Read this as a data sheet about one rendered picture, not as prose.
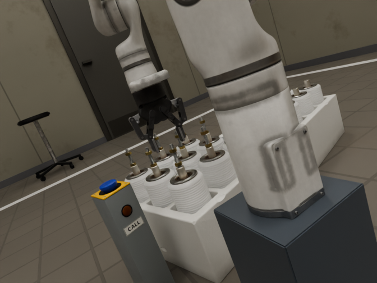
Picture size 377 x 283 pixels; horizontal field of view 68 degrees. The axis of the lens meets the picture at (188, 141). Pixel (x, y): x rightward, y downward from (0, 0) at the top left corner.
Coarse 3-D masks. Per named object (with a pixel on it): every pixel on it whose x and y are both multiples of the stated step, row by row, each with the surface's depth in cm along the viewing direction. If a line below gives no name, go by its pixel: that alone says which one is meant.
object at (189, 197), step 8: (200, 176) 69; (168, 184) 71; (184, 184) 67; (192, 184) 67; (200, 184) 69; (176, 192) 68; (184, 192) 67; (192, 192) 68; (200, 192) 68; (208, 192) 71; (176, 200) 70; (184, 200) 68; (192, 200) 68; (200, 200) 69; (208, 200) 70; (184, 208) 69; (192, 208) 68; (200, 208) 69
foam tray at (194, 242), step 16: (224, 192) 71; (144, 208) 80; (160, 208) 76; (176, 208) 76; (208, 208) 66; (160, 224) 75; (176, 224) 69; (192, 224) 63; (208, 224) 66; (160, 240) 80; (176, 240) 73; (192, 240) 67; (208, 240) 65; (224, 240) 69; (176, 256) 77; (192, 256) 70; (208, 256) 65; (224, 256) 69; (192, 272) 74; (208, 272) 68; (224, 272) 68
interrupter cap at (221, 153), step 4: (216, 152) 80; (220, 152) 79; (224, 152) 77; (204, 156) 80; (208, 156) 80; (216, 156) 78; (220, 156) 76; (200, 160) 78; (204, 160) 77; (208, 160) 76; (212, 160) 75
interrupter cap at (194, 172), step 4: (188, 172) 73; (192, 172) 71; (196, 172) 70; (176, 176) 73; (188, 176) 71; (192, 176) 69; (172, 180) 72; (176, 180) 71; (180, 180) 70; (184, 180) 69; (188, 180) 68; (172, 184) 69; (176, 184) 68
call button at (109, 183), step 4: (108, 180) 64; (112, 180) 63; (104, 184) 62; (108, 184) 61; (112, 184) 61; (100, 188) 61; (104, 188) 61; (108, 188) 61; (112, 188) 62; (104, 192) 62
